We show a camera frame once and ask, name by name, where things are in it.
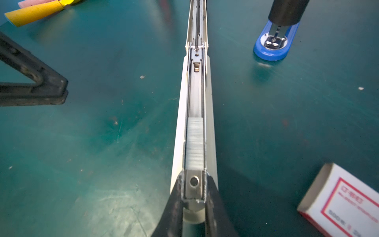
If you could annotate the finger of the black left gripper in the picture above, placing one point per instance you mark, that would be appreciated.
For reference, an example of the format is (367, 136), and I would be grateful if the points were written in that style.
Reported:
(48, 87)

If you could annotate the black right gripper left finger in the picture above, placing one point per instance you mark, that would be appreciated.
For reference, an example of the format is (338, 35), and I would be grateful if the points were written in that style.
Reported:
(171, 221)

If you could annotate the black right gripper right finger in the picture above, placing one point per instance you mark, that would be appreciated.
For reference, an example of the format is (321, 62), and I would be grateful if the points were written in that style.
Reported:
(217, 222)

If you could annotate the long metal stapler magazine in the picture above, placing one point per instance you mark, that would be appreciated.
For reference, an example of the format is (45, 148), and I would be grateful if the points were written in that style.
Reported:
(195, 101)

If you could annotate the silver staple strip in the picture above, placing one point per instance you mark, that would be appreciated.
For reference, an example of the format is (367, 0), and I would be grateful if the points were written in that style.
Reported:
(194, 159)

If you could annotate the red white staple box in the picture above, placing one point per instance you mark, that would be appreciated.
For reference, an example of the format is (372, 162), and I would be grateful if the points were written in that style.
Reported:
(340, 205)

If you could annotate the yellow spatula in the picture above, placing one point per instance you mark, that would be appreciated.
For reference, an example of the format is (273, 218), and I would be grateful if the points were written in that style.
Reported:
(24, 16)

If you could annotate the purple spatula pink handle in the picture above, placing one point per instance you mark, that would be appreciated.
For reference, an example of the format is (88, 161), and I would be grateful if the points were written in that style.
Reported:
(29, 3)

